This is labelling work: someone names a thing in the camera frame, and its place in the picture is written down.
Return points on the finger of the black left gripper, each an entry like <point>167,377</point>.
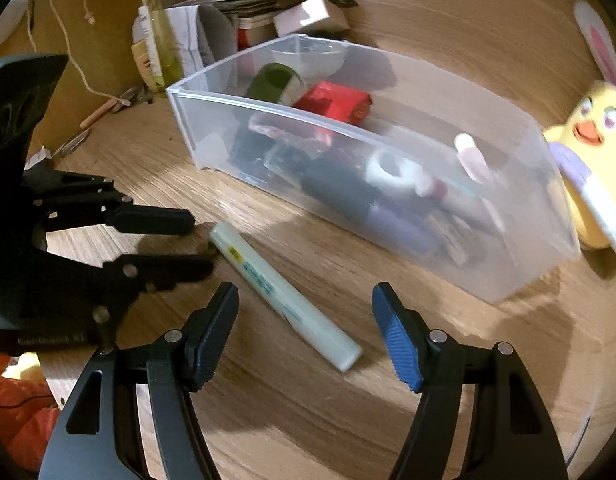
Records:
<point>138,217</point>
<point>153,269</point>

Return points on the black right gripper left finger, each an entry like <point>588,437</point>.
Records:
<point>98,433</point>

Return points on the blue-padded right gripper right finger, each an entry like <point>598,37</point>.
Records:
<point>511,434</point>

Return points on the mint green tube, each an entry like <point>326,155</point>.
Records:
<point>319,331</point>

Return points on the purple lip gloss tube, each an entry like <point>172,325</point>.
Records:
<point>401,230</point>

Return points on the small patterned sachet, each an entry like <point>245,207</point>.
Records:
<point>287,162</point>

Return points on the dark green spray bottle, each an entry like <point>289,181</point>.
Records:
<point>278,84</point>

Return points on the white tape roll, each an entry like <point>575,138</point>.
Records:
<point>392,174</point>

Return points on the red foil pouch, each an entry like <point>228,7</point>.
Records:
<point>336,102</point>

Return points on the pink cream tube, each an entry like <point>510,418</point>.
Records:
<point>474,164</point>

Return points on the blue Max staples box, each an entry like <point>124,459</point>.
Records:
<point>333,183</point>

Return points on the beige cream tube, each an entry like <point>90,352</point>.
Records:
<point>152,78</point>

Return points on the yellow green spray bottle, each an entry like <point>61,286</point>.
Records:
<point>161,44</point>

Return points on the folded white paper leaflets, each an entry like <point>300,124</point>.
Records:
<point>203,36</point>

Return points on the clear plastic storage bin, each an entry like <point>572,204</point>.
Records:
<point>409,156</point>

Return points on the stack of books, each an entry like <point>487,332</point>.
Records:
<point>253,20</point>

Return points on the white bowl of stones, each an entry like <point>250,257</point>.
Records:
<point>313,61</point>

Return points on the yellow chick bunny plush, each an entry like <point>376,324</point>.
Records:
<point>584,147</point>

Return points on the small white cardboard box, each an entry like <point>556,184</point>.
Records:
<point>311,17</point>

